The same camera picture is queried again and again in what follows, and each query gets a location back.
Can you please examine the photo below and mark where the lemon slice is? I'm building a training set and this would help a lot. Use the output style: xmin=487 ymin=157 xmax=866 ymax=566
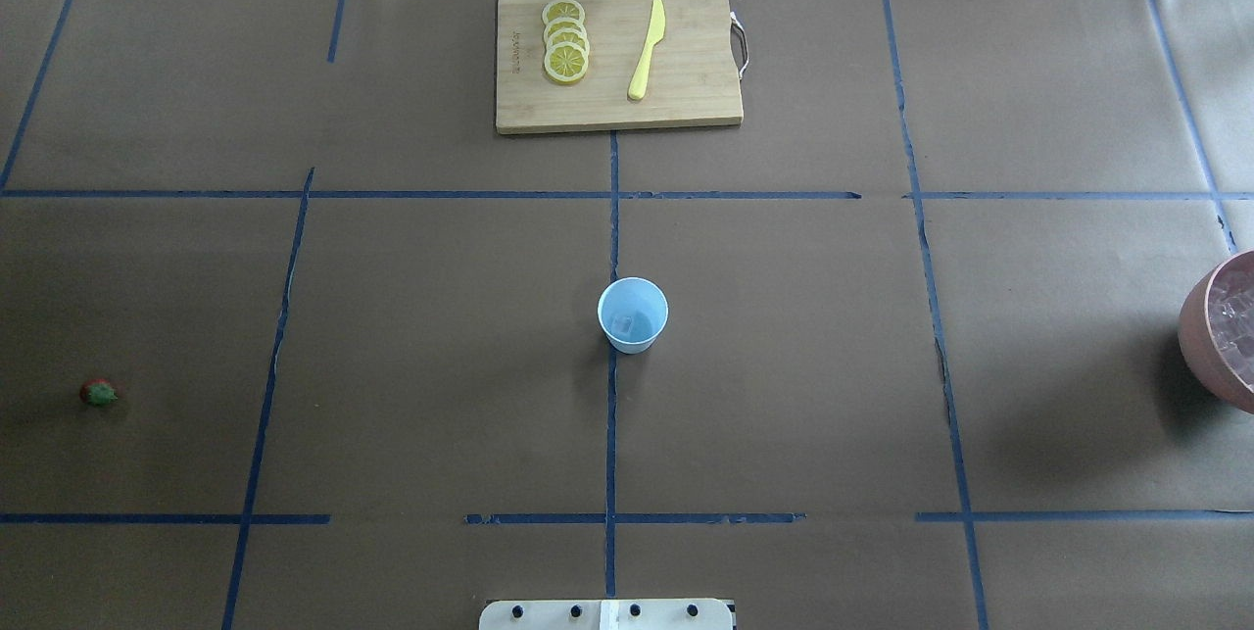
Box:
xmin=543 ymin=41 xmax=591 ymax=85
xmin=542 ymin=0 xmax=586 ymax=26
xmin=545 ymin=28 xmax=591 ymax=53
xmin=545 ymin=18 xmax=588 ymax=45

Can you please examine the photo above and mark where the lemon slice top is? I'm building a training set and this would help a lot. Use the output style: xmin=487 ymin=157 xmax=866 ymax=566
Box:
xmin=542 ymin=0 xmax=586 ymax=26

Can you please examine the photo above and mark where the yellow plastic knife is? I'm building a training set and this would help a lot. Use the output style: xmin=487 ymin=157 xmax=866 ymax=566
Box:
xmin=627 ymin=0 xmax=667 ymax=102

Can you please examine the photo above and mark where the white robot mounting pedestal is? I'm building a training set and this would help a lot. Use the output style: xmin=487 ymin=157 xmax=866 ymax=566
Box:
xmin=478 ymin=597 xmax=739 ymax=629

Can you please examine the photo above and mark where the light blue paper cup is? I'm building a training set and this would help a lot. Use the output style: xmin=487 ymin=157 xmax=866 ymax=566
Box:
xmin=596 ymin=276 xmax=670 ymax=355

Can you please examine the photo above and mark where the bamboo cutting board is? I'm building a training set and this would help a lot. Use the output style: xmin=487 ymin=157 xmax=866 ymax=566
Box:
xmin=497 ymin=0 xmax=745 ymax=136

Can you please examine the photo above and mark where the pink bowl of ice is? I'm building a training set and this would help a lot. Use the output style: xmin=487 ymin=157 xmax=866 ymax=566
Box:
xmin=1178 ymin=251 xmax=1253 ymax=412

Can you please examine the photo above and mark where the red strawberry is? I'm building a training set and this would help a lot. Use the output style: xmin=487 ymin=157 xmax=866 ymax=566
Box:
xmin=76 ymin=376 xmax=120 ymax=407

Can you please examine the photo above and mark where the lemon slice bottom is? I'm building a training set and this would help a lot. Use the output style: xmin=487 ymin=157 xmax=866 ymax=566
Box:
xmin=543 ymin=41 xmax=591 ymax=85

